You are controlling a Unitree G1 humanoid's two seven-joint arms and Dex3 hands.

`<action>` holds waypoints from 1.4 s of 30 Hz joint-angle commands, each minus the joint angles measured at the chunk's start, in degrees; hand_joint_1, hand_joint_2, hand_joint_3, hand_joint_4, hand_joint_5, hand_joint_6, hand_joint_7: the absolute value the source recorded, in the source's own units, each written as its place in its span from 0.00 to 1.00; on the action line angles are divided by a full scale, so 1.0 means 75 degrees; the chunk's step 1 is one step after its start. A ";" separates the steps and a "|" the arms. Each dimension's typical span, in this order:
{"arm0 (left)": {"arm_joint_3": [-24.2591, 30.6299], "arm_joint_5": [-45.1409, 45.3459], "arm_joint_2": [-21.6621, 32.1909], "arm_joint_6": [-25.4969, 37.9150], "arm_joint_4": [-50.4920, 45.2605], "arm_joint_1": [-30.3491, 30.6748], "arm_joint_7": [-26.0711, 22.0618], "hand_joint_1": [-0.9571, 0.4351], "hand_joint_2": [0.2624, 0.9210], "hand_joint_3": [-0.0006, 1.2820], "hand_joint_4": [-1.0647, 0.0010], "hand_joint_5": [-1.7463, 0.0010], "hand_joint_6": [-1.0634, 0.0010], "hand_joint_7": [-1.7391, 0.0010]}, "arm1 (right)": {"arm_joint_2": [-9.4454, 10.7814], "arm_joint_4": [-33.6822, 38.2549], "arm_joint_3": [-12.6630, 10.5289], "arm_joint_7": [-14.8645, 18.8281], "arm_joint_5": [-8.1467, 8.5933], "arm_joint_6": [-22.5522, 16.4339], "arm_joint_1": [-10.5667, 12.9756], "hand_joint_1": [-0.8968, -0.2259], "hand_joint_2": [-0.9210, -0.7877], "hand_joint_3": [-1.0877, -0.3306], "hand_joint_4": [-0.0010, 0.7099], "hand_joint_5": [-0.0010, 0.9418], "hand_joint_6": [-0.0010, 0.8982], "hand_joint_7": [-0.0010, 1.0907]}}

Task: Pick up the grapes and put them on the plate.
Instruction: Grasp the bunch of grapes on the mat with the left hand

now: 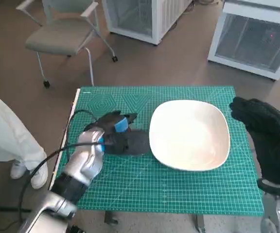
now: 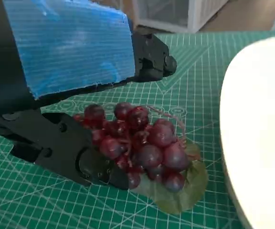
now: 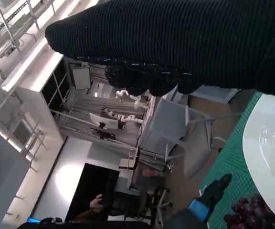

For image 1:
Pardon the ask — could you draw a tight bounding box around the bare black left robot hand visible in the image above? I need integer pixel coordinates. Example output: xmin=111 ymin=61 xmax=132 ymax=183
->
xmin=91 ymin=110 xmax=151 ymax=158

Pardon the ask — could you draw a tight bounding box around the person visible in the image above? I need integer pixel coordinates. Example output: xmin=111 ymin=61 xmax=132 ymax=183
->
xmin=0 ymin=79 xmax=49 ymax=190

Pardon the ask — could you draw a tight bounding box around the white square plate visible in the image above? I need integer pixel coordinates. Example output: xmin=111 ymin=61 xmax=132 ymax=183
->
xmin=149 ymin=100 xmax=230 ymax=172

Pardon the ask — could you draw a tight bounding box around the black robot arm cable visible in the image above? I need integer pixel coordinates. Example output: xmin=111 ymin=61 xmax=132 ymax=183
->
xmin=20 ymin=110 xmax=106 ymax=217

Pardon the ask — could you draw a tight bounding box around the grey chair with white frame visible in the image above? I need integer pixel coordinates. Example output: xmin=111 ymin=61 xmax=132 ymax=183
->
xmin=15 ymin=0 xmax=119 ymax=89

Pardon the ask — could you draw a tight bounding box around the black stand leg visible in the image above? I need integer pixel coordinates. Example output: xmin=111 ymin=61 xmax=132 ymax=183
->
xmin=0 ymin=205 xmax=33 ymax=214

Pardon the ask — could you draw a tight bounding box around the green cutting mat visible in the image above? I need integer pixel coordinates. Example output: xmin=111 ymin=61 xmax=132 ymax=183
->
xmin=48 ymin=85 xmax=264 ymax=217

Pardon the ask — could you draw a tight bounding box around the metal table clamp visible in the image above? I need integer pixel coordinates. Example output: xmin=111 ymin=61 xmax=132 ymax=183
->
xmin=195 ymin=214 xmax=207 ymax=233
xmin=105 ymin=211 xmax=120 ymax=225

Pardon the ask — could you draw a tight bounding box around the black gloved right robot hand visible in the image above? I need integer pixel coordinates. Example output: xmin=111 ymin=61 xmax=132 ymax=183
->
xmin=229 ymin=96 xmax=280 ymax=185

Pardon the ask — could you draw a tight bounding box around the white mesh cabinet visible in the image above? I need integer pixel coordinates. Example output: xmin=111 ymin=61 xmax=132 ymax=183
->
xmin=102 ymin=0 xmax=194 ymax=46
xmin=207 ymin=0 xmax=280 ymax=82

